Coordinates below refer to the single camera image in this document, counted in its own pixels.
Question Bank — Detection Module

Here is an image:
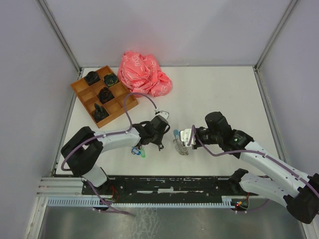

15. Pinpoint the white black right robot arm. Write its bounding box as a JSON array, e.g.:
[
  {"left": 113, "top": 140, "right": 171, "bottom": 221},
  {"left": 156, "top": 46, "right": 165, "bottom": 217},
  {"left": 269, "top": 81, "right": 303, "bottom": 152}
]
[{"left": 185, "top": 112, "right": 319, "bottom": 224}]

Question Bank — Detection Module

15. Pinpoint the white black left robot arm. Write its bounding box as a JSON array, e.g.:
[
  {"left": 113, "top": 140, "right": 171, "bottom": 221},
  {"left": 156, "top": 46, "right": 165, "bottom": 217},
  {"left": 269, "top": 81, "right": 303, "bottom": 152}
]
[{"left": 61, "top": 112, "right": 170, "bottom": 194}]

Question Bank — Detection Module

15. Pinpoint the black rolled item lower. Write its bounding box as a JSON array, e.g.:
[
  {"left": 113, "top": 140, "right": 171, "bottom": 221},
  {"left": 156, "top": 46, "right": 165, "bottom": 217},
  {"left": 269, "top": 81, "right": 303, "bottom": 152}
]
[{"left": 93, "top": 103, "right": 109, "bottom": 122}]

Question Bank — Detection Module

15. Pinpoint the crumpled pink plastic bag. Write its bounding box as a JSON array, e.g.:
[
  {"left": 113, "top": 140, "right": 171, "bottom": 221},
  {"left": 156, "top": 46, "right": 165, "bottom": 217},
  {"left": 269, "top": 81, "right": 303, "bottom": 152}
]
[{"left": 117, "top": 51, "right": 172, "bottom": 97}]

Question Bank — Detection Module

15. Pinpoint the black rolled item centre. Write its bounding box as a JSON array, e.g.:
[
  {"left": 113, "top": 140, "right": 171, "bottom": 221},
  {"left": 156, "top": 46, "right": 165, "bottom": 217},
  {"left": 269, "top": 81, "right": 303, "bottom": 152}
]
[{"left": 98, "top": 88, "right": 114, "bottom": 104}]

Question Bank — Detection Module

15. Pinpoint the brown wooden compartment tray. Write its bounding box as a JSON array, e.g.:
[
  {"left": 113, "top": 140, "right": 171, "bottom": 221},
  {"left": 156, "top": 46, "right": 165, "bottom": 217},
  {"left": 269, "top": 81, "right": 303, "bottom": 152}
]
[{"left": 71, "top": 66, "right": 138, "bottom": 128}]

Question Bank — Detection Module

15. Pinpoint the black yellow rolled item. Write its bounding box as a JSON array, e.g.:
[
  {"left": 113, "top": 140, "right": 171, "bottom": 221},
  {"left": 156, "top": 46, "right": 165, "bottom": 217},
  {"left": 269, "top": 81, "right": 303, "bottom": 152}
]
[{"left": 103, "top": 73, "right": 119, "bottom": 87}]

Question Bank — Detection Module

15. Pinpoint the black rolled item top left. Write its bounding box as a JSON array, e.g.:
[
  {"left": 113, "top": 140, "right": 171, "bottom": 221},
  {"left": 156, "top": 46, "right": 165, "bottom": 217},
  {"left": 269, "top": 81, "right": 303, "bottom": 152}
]
[{"left": 84, "top": 71, "right": 100, "bottom": 86}]

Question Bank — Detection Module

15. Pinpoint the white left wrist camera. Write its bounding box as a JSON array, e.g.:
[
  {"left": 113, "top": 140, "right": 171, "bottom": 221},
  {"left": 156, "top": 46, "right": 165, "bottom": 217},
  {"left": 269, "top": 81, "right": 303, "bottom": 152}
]
[{"left": 155, "top": 109, "right": 169, "bottom": 120}]

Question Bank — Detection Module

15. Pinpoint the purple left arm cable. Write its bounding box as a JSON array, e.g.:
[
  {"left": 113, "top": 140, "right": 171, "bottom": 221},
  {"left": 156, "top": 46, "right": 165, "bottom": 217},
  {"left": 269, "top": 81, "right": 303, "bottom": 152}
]
[{"left": 61, "top": 92, "right": 160, "bottom": 215}]

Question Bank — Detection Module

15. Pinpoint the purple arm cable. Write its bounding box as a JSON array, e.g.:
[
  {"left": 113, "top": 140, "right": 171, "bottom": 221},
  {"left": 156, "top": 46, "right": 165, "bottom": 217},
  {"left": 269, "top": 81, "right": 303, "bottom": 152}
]
[
  {"left": 186, "top": 125, "right": 319, "bottom": 214},
  {"left": 61, "top": 92, "right": 160, "bottom": 215}
]

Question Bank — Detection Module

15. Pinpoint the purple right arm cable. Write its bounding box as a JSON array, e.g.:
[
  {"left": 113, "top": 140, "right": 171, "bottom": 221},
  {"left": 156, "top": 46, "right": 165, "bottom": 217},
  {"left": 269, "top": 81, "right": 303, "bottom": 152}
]
[{"left": 186, "top": 125, "right": 319, "bottom": 214}]

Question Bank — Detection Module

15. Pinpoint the black metal base rail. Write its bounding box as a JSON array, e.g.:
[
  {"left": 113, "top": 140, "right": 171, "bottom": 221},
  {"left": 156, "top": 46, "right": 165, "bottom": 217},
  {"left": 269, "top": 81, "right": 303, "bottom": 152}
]
[{"left": 96, "top": 175, "right": 247, "bottom": 202}]

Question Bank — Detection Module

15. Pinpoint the aluminium front frame rail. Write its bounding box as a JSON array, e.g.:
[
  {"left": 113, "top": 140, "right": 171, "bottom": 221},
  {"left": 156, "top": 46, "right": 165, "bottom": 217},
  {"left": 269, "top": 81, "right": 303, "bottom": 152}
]
[{"left": 37, "top": 177, "right": 83, "bottom": 197}]

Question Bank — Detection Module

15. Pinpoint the white slotted cable duct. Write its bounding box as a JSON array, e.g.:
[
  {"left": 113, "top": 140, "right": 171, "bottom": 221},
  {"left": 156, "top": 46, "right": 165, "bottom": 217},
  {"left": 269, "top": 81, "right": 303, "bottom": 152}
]
[{"left": 47, "top": 194, "right": 246, "bottom": 209}]

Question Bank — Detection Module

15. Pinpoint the aluminium frame post right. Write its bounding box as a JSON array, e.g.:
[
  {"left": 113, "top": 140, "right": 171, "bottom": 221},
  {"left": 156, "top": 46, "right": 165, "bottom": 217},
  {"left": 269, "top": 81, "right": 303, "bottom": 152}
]
[{"left": 254, "top": 0, "right": 300, "bottom": 71}]

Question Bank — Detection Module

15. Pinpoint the aluminium frame post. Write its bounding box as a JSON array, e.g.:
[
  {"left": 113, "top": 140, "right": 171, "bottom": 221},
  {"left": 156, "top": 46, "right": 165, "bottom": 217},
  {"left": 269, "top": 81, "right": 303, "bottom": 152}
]
[
  {"left": 36, "top": 0, "right": 82, "bottom": 72},
  {"left": 254, "top": 0, "right": 300, "bottom": 71}
]

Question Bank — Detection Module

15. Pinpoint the aluminium frame post left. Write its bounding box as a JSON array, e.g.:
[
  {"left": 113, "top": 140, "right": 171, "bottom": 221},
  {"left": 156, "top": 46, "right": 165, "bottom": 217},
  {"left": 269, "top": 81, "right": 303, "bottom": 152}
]
[{"left": 36, "top": 0, "right": 82, "bottom": 72}]

